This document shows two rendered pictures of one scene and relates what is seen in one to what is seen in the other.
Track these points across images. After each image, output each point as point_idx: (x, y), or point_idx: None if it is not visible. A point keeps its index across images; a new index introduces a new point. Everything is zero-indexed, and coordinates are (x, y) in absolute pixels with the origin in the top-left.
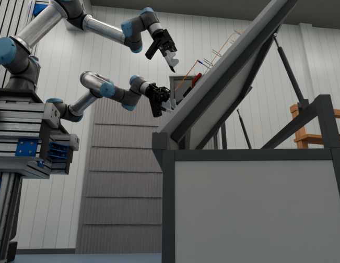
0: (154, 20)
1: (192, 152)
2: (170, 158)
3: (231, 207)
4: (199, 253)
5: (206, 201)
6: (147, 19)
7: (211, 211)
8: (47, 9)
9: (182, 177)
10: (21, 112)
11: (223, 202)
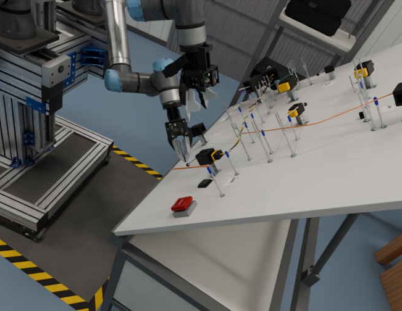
0: (186, 20)
1: (141, 265)
2: (121, 256)
3: (158, 305)
4: (129, 302)
5: (141, 290)
6: (174, 12)
7: (143, 296)
8: None
9: (128, 270)
10: (17, 68)
11: (153, 299)
